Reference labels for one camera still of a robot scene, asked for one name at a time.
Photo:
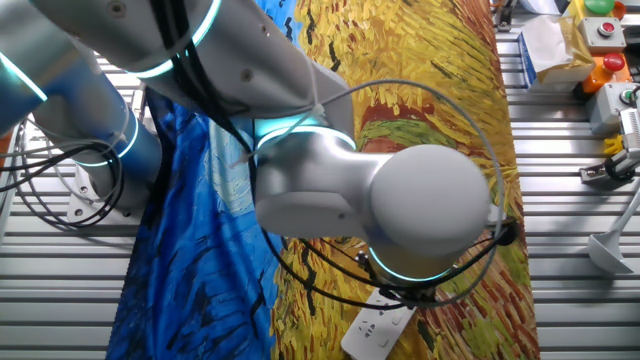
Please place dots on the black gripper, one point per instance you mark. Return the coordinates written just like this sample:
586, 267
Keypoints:
415, 295

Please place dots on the white power strip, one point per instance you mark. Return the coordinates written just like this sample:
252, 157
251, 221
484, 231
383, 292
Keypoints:
375, 330

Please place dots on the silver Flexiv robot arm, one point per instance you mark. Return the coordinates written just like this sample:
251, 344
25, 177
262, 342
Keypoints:
300, 175

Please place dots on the Van Gogh painting print cloth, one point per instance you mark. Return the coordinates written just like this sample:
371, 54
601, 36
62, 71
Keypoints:
200, 275

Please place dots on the yellow clip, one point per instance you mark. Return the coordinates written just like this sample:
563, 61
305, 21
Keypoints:
612, 145

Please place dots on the grey box with green button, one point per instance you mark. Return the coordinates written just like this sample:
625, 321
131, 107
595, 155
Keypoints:
605, 107

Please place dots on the blue white tissue box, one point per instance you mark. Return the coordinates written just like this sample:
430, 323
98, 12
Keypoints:
550, 50

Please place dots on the orange emergency stop button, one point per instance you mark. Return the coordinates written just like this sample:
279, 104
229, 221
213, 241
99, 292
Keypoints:
597, 77

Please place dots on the grey box with red button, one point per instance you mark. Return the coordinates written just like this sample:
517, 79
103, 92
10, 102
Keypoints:
595, 37

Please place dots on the yellow box with green button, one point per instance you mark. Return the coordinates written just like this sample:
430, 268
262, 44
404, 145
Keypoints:
597, 6

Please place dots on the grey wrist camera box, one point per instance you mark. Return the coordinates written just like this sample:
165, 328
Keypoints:
495, 214

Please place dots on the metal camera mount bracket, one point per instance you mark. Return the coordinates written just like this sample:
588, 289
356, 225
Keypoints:
595, 172

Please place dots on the silver ribbed camera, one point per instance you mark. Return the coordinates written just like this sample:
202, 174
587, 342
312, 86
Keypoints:
632, 130

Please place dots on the small metal corner bracket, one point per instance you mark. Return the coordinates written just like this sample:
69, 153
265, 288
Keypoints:
502, 17

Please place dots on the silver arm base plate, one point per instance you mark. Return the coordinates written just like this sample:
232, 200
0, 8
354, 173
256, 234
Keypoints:
80, 200

